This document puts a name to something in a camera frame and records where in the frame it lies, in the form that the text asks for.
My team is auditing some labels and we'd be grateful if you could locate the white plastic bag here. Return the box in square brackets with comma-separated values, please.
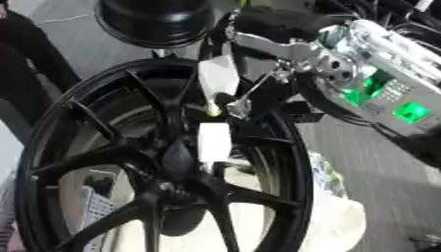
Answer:
[297, 152, 369, 252]

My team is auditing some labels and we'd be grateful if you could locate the black spoked wheel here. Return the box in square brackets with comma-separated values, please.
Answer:
[14, 56, 317, 252]

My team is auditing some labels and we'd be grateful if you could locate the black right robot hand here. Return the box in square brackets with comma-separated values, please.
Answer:
[198, 5, 348, 124]

